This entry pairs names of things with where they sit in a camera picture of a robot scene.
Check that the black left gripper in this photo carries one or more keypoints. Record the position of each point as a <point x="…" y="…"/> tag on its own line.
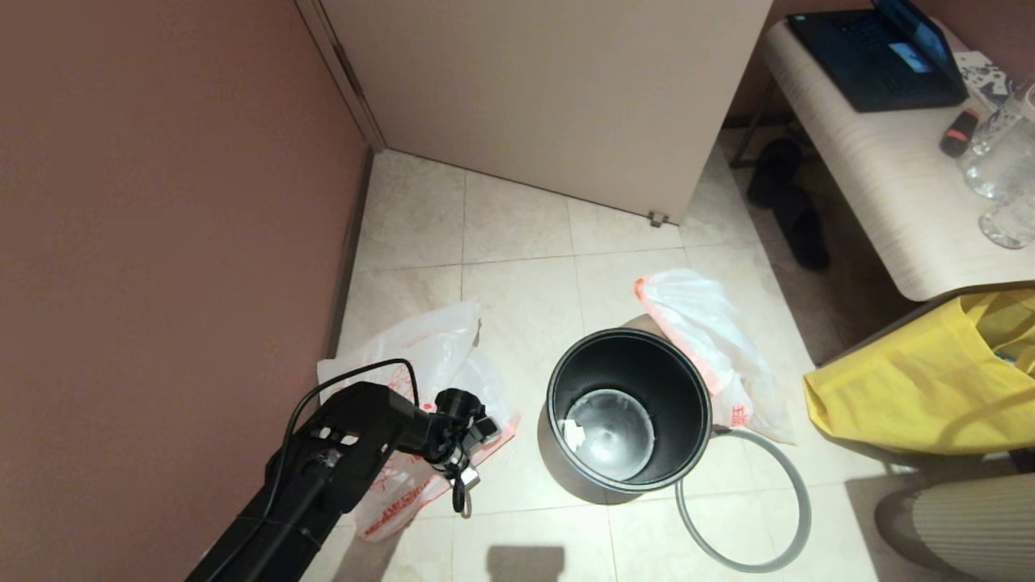
<point x="469" y="436"/>

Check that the white red-printed plastic bag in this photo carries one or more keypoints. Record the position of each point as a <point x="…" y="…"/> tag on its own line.
<point x="437" y="347"/>

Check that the black round trash bin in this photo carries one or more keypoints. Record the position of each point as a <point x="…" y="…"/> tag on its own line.
<point x="647" y="372"/>

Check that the spare white plastic bag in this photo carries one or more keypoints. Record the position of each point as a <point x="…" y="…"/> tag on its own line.
<point x="703" y="331"/>

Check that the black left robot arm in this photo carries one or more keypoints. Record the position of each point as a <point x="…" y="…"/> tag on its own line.
<point x="340" y="461"/>

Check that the small white paper scrap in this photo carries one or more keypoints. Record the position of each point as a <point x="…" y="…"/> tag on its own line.
<point x="575" y="435"/>

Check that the small metal door stopper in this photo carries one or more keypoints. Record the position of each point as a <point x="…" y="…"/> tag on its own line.
<point x="658" y="220"/>

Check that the beige door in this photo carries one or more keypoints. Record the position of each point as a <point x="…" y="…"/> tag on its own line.
<point x="550" y="97"/>

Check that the cream striped bench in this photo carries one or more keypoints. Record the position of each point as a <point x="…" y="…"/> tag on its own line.
<point x="881" y="178"/>

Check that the beige striped stool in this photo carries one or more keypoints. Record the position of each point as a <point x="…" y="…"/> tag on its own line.
<point x="970" y="533"/>

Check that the dark blue laptop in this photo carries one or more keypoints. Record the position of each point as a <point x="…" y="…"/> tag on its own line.
<point x="873" y="56"/>

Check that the black orange handheld device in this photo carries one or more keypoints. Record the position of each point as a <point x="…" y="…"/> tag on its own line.
<point x="960" y="133"/>

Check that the clear glass cup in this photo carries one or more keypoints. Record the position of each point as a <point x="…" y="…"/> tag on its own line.
<point x="1001" y="171"/>
<point x="1009" y="225"/>

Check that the clear ribbed glass bottle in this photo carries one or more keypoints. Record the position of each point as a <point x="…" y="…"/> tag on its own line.
<point x="1003" y="117"/>

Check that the white black patterned card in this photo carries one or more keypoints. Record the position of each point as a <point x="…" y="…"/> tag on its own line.
<point x="985" y="79"/>

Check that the beige door frame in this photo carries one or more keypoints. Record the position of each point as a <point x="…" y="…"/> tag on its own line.
<point x="340" y="65"/>

